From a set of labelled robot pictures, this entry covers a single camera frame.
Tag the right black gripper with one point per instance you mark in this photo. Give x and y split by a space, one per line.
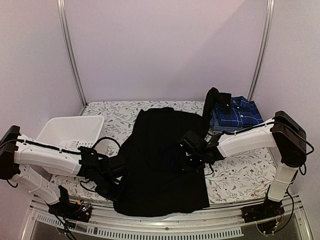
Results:
186 168

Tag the aluminium front rail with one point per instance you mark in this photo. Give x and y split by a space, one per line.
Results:
216 223

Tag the blue checked folded shirt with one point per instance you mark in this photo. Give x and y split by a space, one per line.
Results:
216 126

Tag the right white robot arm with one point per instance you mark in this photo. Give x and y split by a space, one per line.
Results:
280 132

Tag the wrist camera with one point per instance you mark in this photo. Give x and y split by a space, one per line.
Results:
192 143
117 166

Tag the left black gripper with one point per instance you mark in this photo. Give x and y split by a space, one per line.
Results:
115 196

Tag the right aluminium frame post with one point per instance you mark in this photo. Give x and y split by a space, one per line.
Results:
262 49

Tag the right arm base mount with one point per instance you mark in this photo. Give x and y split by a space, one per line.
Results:
261 211

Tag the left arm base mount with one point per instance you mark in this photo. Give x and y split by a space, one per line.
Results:
78 211

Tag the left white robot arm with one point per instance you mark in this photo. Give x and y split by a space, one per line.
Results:
18 152

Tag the blue plaid folded shirt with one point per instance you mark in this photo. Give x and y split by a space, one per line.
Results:
239 113

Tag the aluminium frame post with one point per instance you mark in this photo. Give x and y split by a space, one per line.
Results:
70 52
262 49

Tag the black long sleeve shirt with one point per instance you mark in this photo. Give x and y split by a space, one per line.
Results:
156 184

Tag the floral patterned table cloth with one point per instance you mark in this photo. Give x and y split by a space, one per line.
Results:
239 178

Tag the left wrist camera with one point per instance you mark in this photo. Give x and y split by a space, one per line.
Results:
117 166

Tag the white plastic basket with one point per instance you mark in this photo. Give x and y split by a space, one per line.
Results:
72 132

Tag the left aluminium frame post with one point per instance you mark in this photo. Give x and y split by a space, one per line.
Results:
70 52

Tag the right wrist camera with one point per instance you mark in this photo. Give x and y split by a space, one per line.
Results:
192 143

